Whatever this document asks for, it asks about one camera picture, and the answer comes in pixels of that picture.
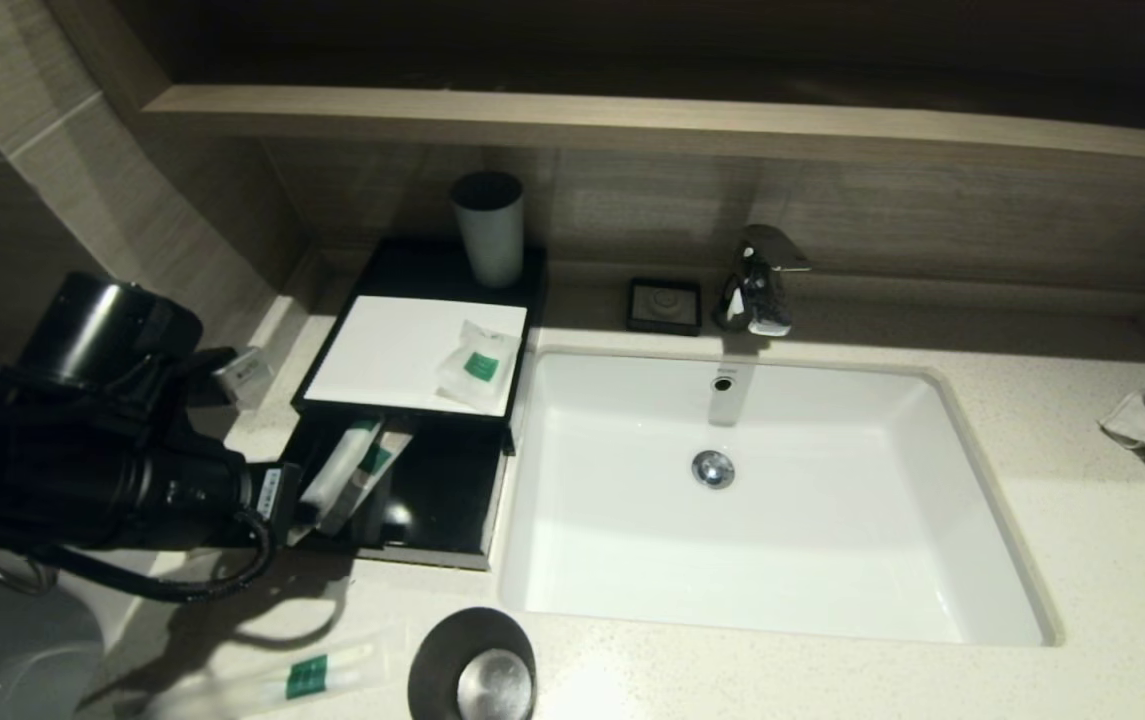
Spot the long white packet green label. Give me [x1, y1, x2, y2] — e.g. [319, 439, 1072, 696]
[147, 640, 383, 720]
[297, 418, 383, 531]
[317, 420, 418, 536]

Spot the black plastic tray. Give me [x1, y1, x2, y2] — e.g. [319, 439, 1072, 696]
[282, 412, 511, 573]

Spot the black amenity tray with drawer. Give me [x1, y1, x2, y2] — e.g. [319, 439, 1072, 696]
[290, 238, 549, 456]

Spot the white ribbed mat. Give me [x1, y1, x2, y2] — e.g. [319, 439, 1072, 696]
[304, 296, 529, 418]

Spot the round black dish metal centre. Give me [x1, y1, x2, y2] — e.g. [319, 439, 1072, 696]
[409, 604, 539, 720]

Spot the small square packet green label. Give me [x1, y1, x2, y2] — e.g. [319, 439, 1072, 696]
[435, 320, 523, 414]

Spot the grey toilet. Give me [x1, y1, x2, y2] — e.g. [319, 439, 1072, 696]
[0, 560, 108, 720]

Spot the grey cup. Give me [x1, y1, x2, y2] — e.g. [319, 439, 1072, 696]
[450, 172, 525, 289]

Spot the black soap dish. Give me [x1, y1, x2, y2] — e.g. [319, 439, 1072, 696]
[626, 279, 703, 337]

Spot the chrome drain plug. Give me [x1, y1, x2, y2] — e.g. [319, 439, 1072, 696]
[691, 450, 736, 491]

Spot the chrome faucet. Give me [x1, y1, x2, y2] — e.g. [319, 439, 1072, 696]
[713, 226, 811, 338]

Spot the white sink basin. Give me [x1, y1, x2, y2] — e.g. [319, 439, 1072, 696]
[499, 345, 1063, 646]

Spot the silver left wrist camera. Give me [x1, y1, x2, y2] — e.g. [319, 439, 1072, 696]
[215, 347, 275, 411]

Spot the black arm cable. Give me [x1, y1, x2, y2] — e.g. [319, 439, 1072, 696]
[32, 510, 278, 604]

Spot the wooden wall shelf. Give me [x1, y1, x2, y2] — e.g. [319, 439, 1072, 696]
[147, 87, 1145, 171]

